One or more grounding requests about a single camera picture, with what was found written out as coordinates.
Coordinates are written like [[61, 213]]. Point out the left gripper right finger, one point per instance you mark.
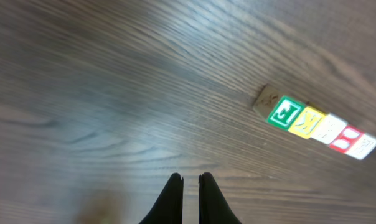
[[213, 207]]

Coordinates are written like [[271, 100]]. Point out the white block green side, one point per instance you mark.
[[330, 127]]

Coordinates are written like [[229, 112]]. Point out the green letter block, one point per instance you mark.
[[277, 107]]

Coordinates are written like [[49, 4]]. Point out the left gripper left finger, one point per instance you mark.
[[167, 209]]

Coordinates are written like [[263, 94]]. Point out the yellow block letter B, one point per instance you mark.
[[307, 122]]

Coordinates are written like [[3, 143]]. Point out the white block with blue side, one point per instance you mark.
[[363, 147]]

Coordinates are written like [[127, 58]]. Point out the red block letter I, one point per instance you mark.
[[346, 139]]

